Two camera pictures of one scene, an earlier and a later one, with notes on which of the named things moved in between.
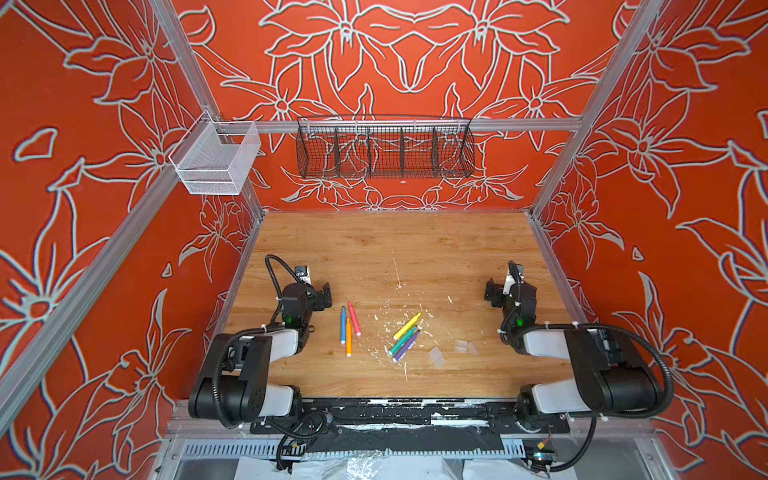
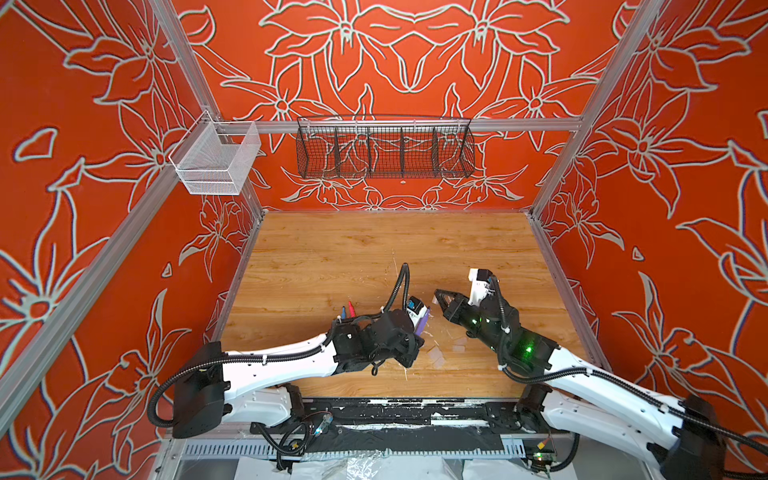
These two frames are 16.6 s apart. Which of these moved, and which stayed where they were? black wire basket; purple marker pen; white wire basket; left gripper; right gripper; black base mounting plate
Moved: right gripper; left gripper; purple marker pen
Stayed: black base mounting plate; white wire basket; black wire basket
